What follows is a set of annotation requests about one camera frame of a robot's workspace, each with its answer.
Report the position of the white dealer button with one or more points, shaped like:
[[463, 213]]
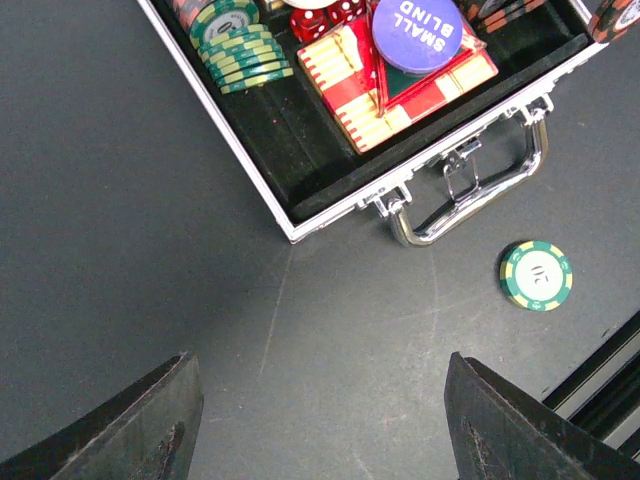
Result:
[[309, 4]]

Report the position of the orange black chip stack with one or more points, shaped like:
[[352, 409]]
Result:
[[488, 16]]

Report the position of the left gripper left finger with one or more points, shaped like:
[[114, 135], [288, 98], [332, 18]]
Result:
[[146, 431]]

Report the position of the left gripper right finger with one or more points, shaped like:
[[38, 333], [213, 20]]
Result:
[[498, 431]]

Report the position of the green yellow chip stack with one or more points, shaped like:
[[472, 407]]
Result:
[[238, 51]]

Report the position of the green poker chip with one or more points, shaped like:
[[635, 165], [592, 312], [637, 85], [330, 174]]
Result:
[[536, 275]]

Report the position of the red black chip stack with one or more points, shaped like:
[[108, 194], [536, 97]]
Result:
[[186, 11]]

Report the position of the red orange card deck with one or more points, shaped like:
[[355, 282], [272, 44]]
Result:
[[342, 68]]

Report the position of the purple round button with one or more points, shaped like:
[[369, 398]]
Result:
[[417, 36]]

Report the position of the red die pair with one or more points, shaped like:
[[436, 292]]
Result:
[[308, 25]]

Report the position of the aluminium poker case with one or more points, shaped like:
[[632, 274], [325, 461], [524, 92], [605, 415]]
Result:
[[316, 148]]

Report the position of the red black poker chip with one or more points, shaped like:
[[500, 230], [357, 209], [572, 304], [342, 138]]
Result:
[[612, 19]]

